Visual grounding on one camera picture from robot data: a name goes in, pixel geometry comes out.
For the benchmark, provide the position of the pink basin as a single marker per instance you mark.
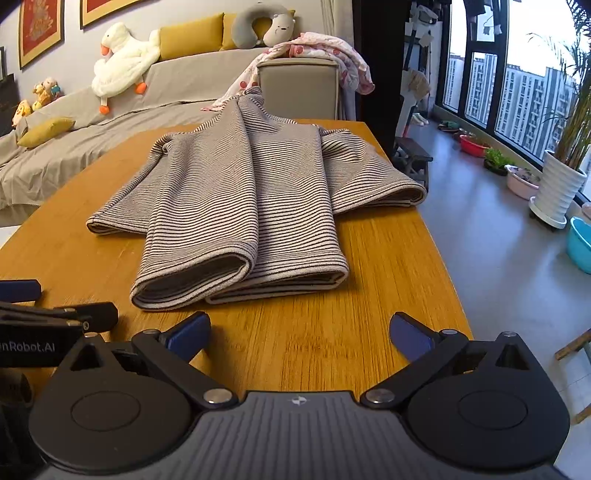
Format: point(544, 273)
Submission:
point(521, 184)

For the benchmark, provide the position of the red basin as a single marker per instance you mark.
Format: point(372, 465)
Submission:
point(473, 146)

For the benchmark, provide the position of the white bear plush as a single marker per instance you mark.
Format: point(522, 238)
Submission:
point(279, 30)

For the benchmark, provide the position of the grey neck pillow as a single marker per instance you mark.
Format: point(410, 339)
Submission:
point(240, 25)

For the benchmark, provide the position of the small yellow pillow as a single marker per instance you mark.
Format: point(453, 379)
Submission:
point(46, 131)

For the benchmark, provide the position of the white ribbed plant pot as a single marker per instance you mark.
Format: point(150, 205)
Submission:
point(556, 189)

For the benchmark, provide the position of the tall red framed picture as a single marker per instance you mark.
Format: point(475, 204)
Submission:
point(41, 27)

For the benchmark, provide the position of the grey sofa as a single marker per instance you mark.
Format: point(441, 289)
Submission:
point(184, 87)

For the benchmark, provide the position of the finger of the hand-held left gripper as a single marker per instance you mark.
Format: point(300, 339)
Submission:
point(18, 289)
point(94, 314)

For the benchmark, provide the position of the white slippers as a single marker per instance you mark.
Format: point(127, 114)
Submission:
point(419, 120)

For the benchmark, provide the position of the pink floral blanket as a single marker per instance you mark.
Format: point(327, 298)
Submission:
point(323, 46)

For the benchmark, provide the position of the colourful plush toy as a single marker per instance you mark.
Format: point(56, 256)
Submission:
point(46, 92)

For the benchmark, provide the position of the dark slippers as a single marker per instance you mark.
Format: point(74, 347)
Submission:
point(447, 126)

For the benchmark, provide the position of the black window frame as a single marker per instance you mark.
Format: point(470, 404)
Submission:
point(500, 69)

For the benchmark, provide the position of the teal basin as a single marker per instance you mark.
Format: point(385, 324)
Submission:
point(581, 247)

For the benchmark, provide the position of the yellow plush toy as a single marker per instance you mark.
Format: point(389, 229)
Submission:
point(21, 113)

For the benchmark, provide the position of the dark wooden stool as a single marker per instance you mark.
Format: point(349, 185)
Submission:
point(411, 154)

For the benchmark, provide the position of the striped shirt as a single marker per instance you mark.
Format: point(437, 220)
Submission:
point(240, 194)

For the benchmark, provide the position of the wide red framed picture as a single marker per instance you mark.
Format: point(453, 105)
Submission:
point(106, 8)

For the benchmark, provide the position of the white duck plush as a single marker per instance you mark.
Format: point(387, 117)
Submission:
point(122, 60)

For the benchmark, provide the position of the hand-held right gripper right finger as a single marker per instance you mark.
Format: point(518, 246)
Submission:
point(408, 334)

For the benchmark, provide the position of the palm plant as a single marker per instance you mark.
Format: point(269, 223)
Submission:
point(575, 115)

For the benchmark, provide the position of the wooden chair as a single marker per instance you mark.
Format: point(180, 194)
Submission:
point(577, 346)

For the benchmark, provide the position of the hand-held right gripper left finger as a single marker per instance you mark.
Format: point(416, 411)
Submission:
point(191, 334)

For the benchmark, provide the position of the large yellow cushion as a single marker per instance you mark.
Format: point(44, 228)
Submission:
point(194, 37)

